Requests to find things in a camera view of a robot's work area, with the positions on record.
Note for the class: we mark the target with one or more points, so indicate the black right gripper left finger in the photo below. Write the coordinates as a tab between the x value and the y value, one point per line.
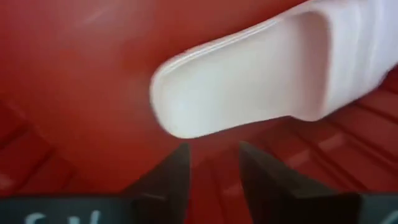
168	193

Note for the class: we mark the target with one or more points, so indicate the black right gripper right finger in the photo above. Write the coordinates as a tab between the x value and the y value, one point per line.
273	199

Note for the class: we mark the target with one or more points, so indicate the pink slide sandal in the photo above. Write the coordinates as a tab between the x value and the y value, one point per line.
233	87

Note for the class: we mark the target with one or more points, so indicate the red plastic bin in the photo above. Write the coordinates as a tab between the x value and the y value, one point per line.
77	77

